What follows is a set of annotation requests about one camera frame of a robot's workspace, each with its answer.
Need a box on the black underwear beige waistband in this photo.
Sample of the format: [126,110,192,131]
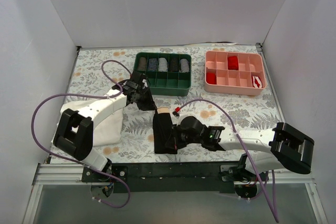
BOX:
[153,107,177,154]

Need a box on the pink divided organizer tray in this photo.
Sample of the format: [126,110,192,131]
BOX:
[204,50,267,96]

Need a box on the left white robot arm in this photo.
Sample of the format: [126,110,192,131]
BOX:
[53,71,156,182]

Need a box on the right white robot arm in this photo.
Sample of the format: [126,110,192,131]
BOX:
[163,116,314,181]

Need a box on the brown rolled underwear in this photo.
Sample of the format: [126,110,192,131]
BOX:
[138,57,147,71]

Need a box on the blue striped rolled underwear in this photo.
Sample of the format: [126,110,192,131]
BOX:
[147,58,158,71]

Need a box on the white grey striped roll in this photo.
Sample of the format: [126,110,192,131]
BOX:
[157,57,168,72]

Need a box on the black rolled underwear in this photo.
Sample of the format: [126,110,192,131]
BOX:
[169,58,179,72]

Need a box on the grey white rolled underwear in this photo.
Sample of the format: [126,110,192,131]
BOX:
[180,59,190,73]

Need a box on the red rolled underwear lower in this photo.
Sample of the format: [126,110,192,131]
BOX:
[206,72,216,85]

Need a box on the red rolled underwear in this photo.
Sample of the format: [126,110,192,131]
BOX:
[227,56,239,70]
[206,72,216,85]

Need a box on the red rolled underwear upper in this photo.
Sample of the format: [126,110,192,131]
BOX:
[227,56,239,70]

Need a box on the red white striped roll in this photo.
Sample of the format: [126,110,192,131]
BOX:
[251,76,263,89]

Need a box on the green divided organizer tray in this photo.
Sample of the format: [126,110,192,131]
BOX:
[133,52,192,97]

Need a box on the white folded cloth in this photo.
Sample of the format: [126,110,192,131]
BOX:
[53,98,125,148]

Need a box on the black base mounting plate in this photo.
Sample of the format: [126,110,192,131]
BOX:
[81,161,253,195]

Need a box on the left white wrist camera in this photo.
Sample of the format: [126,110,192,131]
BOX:
[140,78,149,90]

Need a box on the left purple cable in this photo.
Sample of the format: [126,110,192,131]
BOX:
[30,60,131,208]

